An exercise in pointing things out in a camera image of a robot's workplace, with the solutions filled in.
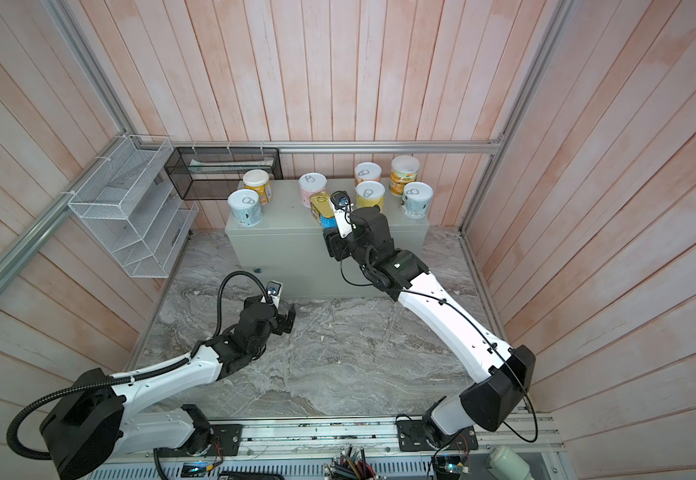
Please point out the white cylinder object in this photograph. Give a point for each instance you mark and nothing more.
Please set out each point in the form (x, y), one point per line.
(503, 463)

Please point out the white lid can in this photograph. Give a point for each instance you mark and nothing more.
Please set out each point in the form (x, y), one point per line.
(245, 207)
(416, 200)
(367, 171)
(369, 194)
(310, 184)

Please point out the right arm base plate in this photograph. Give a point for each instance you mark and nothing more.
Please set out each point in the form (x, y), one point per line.
(417, 435)

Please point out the yellow label can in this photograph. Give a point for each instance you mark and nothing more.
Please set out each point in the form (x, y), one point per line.
(258, 180)

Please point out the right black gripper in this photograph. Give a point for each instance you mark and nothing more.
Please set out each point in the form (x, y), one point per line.
(336, 245)

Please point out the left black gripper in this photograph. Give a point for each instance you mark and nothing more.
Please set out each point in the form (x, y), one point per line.
(290, 320)

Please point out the white wire mesh shelf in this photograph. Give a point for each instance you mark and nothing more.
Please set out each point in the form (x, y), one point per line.
(132, 208)

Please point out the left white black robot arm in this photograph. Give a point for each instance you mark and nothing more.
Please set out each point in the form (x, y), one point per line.
(107, 415)

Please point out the grey metal cabinet box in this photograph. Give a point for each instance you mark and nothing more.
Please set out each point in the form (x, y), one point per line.
(288, 246)

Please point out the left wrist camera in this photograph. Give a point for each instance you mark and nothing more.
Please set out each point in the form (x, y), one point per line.
(273, 291)

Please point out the orange green label can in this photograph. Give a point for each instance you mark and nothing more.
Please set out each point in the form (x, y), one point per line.
(404, 170)

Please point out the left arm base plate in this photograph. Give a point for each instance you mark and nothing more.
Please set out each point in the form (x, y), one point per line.
(215, 439)

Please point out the gold rectangular sardine tin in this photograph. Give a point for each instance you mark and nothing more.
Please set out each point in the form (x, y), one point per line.
(322, 210)

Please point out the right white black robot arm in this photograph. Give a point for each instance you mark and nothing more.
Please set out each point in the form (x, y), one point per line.
(501, 373)

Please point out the black mesh basket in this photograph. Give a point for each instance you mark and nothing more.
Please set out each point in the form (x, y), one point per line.
(213, 173)

